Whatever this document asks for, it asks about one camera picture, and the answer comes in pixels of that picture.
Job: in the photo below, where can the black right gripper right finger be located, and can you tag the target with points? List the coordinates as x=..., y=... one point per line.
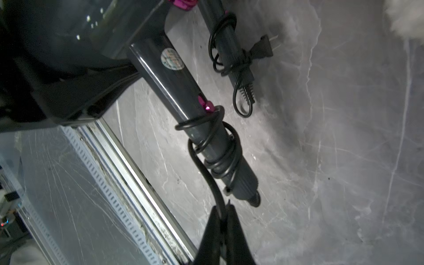
x=237, y=250

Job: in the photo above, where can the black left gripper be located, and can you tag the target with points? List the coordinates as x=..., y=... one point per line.
x=34, y=98

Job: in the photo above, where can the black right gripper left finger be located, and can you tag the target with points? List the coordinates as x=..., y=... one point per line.
x=212, y=249

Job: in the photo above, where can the black boxy hair dryer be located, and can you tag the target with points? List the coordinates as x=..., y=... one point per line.
x=74, y=38

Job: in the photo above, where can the dark grey round hair dryer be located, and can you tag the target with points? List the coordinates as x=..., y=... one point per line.
x=224, y=49

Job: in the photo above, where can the white teddy bear blue shirt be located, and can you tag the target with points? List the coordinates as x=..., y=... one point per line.
x=407, y=18

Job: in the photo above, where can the aluminium front rail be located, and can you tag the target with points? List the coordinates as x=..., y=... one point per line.
x=139, y=208

